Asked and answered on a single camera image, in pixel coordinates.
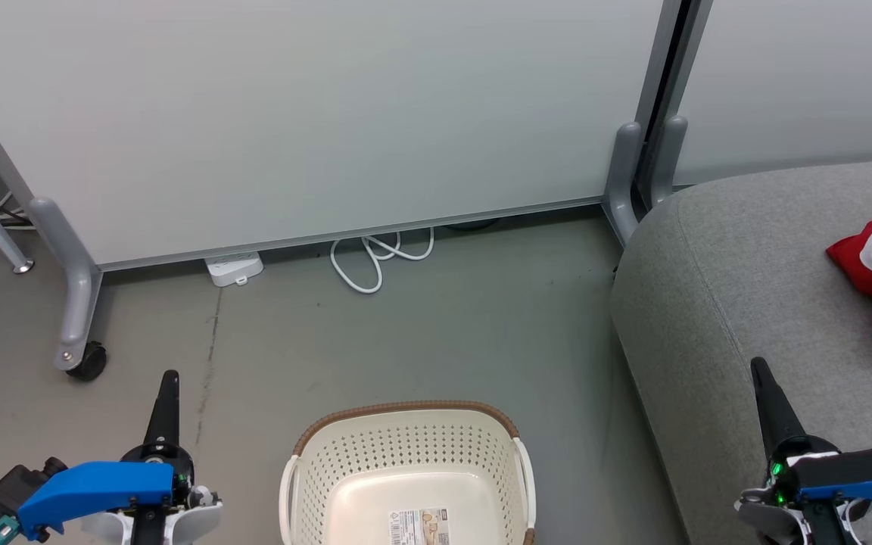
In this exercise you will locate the wrist blue camera mount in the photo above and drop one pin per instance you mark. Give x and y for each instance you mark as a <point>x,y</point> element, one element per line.
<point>88,484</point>
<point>860,477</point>

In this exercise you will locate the paper label sticker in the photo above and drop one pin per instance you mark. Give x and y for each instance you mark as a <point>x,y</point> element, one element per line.
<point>419,527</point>

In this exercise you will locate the grey fabric sofa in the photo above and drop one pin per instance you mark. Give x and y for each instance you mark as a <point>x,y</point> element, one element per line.
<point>708,303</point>

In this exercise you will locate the left wrist blue camera mount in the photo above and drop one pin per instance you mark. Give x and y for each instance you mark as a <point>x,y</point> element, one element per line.
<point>88,484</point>

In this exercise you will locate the cream plastic laundry basket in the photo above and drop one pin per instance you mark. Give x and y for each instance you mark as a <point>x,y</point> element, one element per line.
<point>406,454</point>

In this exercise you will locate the narrow white partition panel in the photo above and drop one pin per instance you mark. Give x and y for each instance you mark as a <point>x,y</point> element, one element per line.
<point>799,76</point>

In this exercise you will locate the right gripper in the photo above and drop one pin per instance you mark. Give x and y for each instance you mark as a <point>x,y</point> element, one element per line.
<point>780,522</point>

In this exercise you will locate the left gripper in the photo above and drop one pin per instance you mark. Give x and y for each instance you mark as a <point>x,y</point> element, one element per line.
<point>179,522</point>

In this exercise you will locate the white power strip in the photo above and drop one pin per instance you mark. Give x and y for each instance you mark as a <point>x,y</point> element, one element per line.
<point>233,267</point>

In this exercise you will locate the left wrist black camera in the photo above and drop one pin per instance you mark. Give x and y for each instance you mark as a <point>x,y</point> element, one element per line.
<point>12,488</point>

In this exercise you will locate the black caster wheel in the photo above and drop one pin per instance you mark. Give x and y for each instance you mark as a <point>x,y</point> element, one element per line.
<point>91,363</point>

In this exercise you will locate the wide white partition panel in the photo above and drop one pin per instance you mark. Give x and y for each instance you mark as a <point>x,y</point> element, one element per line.
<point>330,113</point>

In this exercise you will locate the right wrist blue camera mount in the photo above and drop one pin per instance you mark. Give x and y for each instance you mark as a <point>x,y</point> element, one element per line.
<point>860,477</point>

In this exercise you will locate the grey partition foot with caster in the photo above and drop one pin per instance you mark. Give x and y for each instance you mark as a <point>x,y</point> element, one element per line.
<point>76,303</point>

